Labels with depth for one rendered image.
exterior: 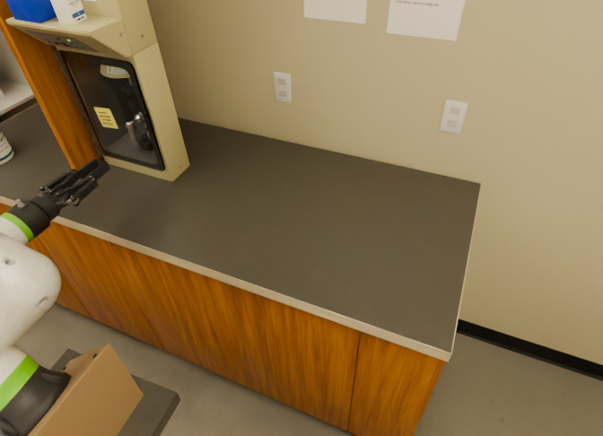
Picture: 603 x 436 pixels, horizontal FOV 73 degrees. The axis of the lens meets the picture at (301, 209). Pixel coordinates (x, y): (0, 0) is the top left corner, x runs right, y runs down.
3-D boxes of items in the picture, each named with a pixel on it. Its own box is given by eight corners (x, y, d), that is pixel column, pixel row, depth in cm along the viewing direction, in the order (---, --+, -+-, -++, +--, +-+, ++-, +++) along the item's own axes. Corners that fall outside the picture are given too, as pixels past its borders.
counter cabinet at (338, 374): (119, 222, 271) (62, 99, 210) (432, 327, 207) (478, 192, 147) (35, 300, 226) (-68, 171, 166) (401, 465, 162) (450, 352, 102)
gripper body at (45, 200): (42, 205, 104) (71, 185, 111) (19, 197, 107) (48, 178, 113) (55, 226, 109) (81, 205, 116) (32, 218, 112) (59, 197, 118)
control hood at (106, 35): (52, 41, 128) (38, 7, 121) (134, 55, 118) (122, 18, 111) (21, 55, 120) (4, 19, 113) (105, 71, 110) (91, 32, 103)
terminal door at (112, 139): (102, 153, 156) (56, 48, 129) (166, 171, 146) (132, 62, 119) (100, 154, 155) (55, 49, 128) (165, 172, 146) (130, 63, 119)
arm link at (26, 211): (16, 236, 109) (41, 246, 107) (-7, 204, 101) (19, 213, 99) (35, 222, 113) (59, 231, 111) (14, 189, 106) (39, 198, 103)
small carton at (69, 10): (72, 17, 113) (62, -7, 109) (87, 18, 112) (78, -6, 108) (59, 22, 110) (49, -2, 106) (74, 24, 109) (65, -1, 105)
